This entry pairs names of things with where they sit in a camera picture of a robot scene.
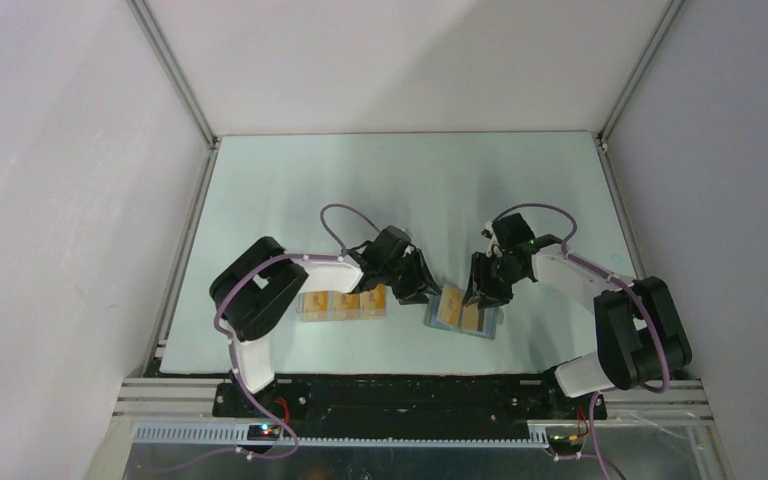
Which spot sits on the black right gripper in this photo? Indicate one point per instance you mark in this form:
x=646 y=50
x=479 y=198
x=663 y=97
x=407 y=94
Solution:
x=480 y=284

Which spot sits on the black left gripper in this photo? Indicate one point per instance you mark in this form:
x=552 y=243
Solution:
x=420 y=280

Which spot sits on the clear plastic tray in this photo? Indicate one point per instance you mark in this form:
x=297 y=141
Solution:
x=299 y=308

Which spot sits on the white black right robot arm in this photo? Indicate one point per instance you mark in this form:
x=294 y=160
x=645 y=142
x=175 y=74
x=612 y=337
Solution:
x=640 y=339

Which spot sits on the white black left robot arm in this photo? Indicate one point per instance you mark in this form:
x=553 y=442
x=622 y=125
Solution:
x=252 y=294

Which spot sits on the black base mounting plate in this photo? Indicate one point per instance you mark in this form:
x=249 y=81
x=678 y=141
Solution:
x=405 y=407

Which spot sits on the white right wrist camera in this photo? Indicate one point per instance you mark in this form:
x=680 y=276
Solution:
x=493 y=246

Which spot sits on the aluminium frame rail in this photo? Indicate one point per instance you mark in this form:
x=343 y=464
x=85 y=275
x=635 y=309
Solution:
x=181 y=408

